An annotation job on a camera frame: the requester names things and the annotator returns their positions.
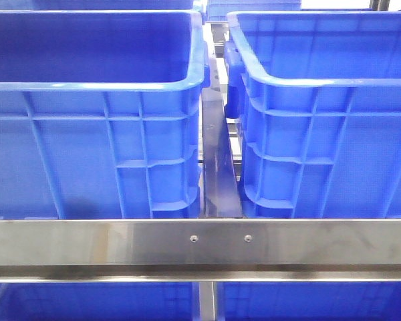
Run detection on lower right blue bin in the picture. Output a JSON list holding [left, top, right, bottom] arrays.
[[218, 282, 401, 320]]

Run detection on lower left blue bin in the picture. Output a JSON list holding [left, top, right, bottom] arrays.
[[0, 282, 200, 320]]

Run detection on steel shelf divider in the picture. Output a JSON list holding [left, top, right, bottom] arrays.
[[200, 23, 243, 218]]

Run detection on blue source bin with buttons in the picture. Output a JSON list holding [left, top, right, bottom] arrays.
[[0, 10, 209, 220]]

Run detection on blue target bin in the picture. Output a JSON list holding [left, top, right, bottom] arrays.
[[225, 11, 401, 219]]

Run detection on steel shelf front rail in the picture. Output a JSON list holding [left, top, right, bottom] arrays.
[[0, 219, 401, 283]]

